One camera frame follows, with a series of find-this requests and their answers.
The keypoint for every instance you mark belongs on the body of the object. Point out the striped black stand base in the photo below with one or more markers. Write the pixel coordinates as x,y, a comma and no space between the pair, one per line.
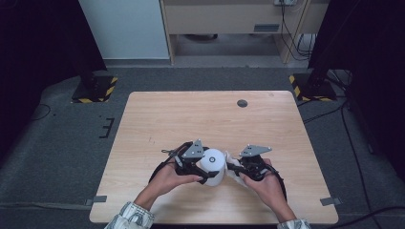
313,89
95,90

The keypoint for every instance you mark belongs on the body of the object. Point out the grey tape piece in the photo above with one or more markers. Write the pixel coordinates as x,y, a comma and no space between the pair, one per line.
330,201
97,200

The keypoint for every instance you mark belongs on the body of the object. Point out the beige wooden desk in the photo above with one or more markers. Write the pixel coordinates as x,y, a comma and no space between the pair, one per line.
223,17

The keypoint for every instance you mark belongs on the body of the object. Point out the white cylinder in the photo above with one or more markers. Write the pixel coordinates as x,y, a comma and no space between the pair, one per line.
213,165

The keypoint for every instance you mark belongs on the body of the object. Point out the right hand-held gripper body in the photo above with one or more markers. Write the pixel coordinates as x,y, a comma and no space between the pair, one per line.
254,165

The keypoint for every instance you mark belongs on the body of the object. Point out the white cabinet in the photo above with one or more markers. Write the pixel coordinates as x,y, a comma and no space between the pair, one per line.
127,28

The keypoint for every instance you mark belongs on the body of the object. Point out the black floor tape mark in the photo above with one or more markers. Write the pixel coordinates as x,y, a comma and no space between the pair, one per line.
107,128

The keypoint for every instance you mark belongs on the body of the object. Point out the person's right hand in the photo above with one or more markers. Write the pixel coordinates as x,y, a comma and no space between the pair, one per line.
270,191

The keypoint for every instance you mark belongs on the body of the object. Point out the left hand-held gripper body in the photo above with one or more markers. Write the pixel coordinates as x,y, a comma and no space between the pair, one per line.
187,160

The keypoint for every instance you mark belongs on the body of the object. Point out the grey round table grommet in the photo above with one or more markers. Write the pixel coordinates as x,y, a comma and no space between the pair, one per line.
242,103

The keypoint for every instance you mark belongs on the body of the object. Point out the black curtain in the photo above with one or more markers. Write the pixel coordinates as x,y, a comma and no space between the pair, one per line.
38,47
369,47

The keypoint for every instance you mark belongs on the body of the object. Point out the person's left hand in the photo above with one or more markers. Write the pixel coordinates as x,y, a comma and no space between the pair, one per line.
168,179

